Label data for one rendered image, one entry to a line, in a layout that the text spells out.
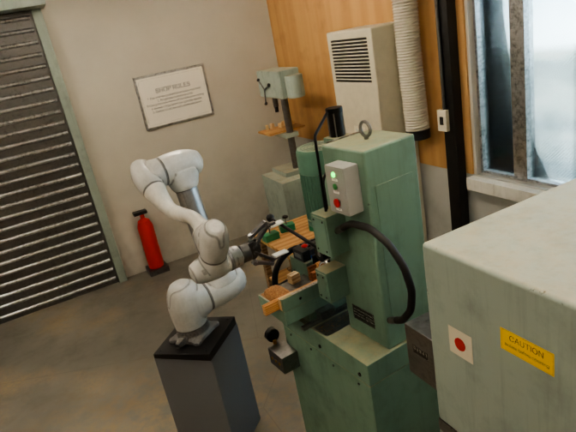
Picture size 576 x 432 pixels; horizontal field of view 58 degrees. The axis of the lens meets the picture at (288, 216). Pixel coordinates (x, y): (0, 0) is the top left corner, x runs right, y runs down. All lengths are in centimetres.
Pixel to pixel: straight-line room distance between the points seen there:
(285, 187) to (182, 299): 210
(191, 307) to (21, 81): 277
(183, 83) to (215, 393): 307
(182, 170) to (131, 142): 249
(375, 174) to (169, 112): 340
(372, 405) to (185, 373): 96
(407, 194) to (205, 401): 141
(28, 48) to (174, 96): 119
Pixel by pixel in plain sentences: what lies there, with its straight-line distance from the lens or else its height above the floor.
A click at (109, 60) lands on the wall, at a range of 478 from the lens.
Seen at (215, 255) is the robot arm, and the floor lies 119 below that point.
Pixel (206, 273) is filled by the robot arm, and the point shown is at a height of 111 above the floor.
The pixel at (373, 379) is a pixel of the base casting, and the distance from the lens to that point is 191.
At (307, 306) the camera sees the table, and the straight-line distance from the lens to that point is 209.
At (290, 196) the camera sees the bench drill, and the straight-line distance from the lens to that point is 435.
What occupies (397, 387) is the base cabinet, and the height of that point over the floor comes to 64.
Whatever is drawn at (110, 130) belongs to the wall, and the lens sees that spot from 479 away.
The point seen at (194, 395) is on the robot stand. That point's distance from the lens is 262.
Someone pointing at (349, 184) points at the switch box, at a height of 142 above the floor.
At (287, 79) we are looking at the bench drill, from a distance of 414.
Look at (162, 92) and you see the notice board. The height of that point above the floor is 155.
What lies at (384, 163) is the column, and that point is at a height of 146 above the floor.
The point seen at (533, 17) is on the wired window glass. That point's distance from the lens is 305.
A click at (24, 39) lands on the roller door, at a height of 216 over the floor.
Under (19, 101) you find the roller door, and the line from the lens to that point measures 469.
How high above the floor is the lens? 192
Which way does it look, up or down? 20 degrees down
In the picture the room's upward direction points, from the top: 11 degrees counter-clockwise
